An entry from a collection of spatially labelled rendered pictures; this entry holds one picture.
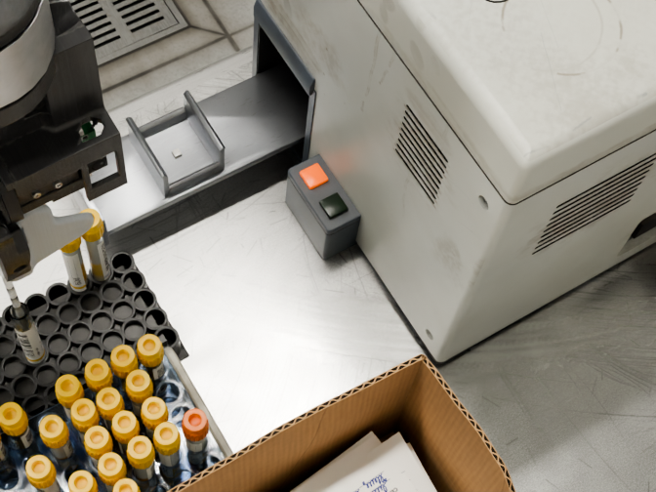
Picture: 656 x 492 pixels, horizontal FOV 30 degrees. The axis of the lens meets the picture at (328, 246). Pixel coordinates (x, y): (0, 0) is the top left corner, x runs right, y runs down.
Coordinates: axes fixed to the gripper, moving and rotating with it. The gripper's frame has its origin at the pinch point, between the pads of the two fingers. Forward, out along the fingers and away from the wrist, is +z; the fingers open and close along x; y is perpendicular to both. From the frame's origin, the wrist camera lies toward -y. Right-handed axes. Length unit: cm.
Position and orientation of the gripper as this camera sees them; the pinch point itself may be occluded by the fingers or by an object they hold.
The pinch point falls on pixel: (0, 260)
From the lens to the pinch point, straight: 74.2
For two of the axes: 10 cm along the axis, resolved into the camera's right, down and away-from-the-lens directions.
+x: -5.2, -7.9, 3.3
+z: -0.8, 4.3, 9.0
